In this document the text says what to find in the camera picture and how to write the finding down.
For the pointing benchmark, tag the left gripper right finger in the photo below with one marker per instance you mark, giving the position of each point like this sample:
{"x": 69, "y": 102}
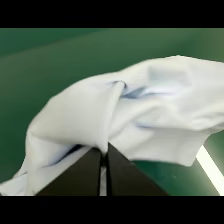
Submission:
{"x": 130, "y": 176}

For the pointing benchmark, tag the white shirt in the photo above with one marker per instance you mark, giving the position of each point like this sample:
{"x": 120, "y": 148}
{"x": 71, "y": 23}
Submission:
{"x": 133, "y": 106}

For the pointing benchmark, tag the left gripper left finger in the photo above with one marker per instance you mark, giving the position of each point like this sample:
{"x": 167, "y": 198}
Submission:
{"x": 80, "y": 176}

